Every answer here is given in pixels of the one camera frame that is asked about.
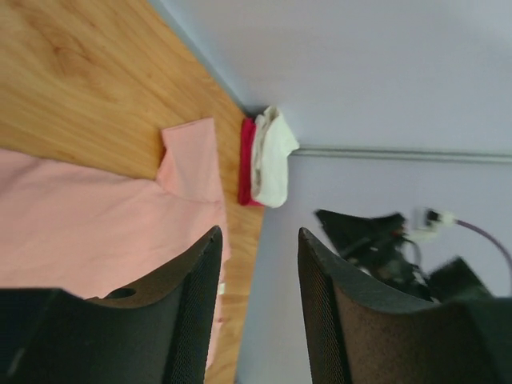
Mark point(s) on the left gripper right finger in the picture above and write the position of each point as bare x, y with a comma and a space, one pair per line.
359, 330

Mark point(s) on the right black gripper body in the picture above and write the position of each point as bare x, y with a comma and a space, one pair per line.
380, 246

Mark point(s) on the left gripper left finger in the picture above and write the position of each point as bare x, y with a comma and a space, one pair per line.
154, 330

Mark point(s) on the salmon pink t-shirt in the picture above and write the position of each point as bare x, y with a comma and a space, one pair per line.
90, 231

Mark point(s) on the folded white t-shirt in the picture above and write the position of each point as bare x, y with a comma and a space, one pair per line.
273, 143

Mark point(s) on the folded magenta t-shirt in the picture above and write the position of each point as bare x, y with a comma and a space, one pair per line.
244, 177

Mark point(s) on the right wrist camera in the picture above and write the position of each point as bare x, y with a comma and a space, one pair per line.
427, 223

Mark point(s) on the right corner aluminium post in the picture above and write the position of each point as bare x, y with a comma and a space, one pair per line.
407, 154

